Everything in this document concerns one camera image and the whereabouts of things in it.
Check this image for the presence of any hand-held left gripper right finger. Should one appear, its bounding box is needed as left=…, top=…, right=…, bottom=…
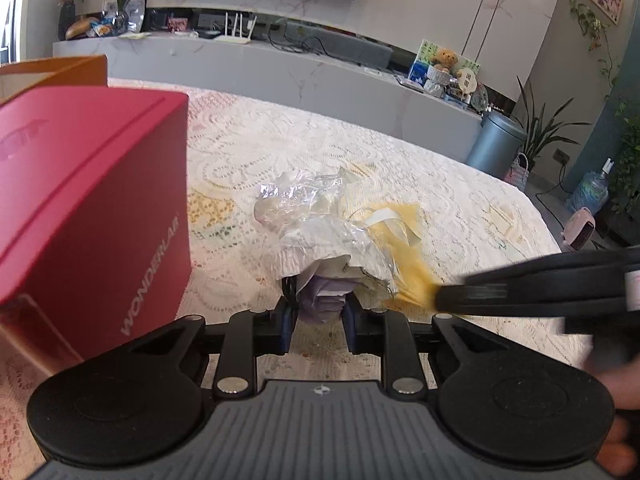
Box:
left=344, top=293, right=501, bottom=395

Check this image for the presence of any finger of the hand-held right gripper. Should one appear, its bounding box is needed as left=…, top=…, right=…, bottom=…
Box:
left=465, top=251, right=640, bottom=289
left=434, top=276, right=626, bottom=319

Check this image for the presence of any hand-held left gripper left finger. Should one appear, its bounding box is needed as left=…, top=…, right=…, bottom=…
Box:
left=125, top=294, right=296, bottom=400

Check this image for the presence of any lavender cloth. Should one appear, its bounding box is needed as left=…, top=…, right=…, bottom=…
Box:
left=297, top=265, right=358, bottom=326

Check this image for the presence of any yellow snack packet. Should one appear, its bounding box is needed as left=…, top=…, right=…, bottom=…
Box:
left=367, top=203, right=437, bottom=307

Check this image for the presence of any whitish plastic bag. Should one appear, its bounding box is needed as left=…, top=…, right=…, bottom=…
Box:
left=254, top=167, right=401, bottom=301

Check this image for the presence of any orange cardboard box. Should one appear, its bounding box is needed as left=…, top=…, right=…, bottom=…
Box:
left=0, top=54, right=108, bottom=106

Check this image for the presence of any person's right hand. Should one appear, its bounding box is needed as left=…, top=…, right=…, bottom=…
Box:
left=587, top=360, right=640, bottom=476

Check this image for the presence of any pink heater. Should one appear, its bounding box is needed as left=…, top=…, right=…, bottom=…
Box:
left=561, top=207, right=597, bottom=252

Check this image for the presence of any dark cabinet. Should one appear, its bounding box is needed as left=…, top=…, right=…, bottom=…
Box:
left=597, top=210, right=640, bottom=248

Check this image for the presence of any blue water jug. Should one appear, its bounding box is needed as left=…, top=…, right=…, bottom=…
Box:
left=565, top=158, right=615, bottom=213

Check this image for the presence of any woven basket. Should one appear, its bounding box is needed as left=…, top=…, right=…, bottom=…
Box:
left=504, top=152, right=530, bottom=191

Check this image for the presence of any leafy plant on cabinet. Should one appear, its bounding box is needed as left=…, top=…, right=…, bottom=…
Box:
left=612, top=100, right=640, bottom=216

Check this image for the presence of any grey trash can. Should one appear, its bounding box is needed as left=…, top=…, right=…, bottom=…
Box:
left=466, top=110, right=528, bottom=177

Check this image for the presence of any long-leaf floor plant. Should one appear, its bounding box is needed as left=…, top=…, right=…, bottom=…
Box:
left=515, top=77, right=593, bottom=171

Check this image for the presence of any white lace tablecloth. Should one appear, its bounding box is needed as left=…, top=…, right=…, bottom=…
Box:
left=0, top=77, right=593, bottom=461

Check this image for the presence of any round paper fan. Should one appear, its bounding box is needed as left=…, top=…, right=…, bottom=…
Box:
left=455, top=66, right=478, bottom=96

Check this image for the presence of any teddy bear in pot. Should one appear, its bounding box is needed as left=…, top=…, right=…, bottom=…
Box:
left=425, top=48, right=459, bottom=98

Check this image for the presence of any red lidded container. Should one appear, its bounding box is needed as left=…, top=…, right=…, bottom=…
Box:
left=0, top=85, right=192, bottom=376

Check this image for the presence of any hanging vine plant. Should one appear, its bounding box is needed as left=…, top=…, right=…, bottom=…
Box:
left=570, top=0, right=621, bottom=101

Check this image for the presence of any green picture card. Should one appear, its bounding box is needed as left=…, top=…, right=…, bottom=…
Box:
left=407, top=39, right=481, bottom=86

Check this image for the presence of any marble tv cabinet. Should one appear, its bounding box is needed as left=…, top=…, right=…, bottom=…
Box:
left=52, top=7, right=483, bottom=163

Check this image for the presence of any white router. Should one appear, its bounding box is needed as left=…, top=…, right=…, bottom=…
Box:
left=215, top=11, right=258, bottom=46

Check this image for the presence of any pile of snack bags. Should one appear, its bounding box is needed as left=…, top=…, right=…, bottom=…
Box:
left=90, top=12, right=126, bottom=38

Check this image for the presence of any bread loaf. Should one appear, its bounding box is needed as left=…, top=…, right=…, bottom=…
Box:
left=65, top=16, right=98, bottom=40

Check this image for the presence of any vase of yellow dried flowers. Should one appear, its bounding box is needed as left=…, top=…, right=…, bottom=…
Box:
left=54, top=0, right=88, bottom=41

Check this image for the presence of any black cable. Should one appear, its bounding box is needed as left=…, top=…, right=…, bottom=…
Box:
left=267, top=25, right=321, bottom=55

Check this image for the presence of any window with dark frame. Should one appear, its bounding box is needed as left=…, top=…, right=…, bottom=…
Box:
left=0, top=0, right=26, bottom=66

